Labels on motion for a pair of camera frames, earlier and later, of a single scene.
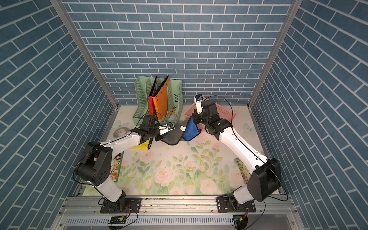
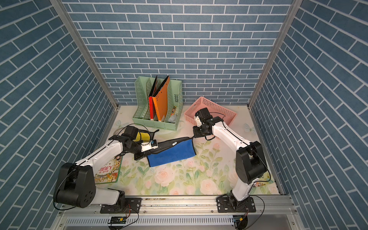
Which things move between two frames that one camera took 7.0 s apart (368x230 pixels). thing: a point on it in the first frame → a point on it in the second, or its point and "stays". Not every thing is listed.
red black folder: (151, 101) stays
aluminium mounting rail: (181, 206) stays
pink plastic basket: (224, 112) stays
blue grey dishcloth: (187, 129) → (172, 150)
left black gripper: (159, 138) → (138, 155)
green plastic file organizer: (143, 86) stays
